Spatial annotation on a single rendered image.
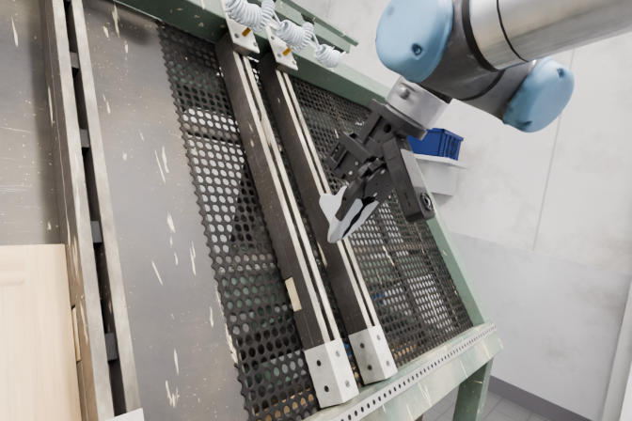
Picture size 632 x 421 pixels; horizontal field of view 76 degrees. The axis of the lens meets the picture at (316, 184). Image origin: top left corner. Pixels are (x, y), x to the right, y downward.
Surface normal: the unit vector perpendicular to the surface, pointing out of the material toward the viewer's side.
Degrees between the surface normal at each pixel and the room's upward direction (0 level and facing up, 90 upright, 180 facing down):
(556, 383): 90
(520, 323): 90
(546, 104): 117
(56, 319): 53
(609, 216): 90
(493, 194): 90
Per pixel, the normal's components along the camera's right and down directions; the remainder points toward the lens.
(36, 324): 0.70, -0.47
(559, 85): 0.44, 0.57
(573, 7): -0.62, 0.59
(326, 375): -0.64, -0.08
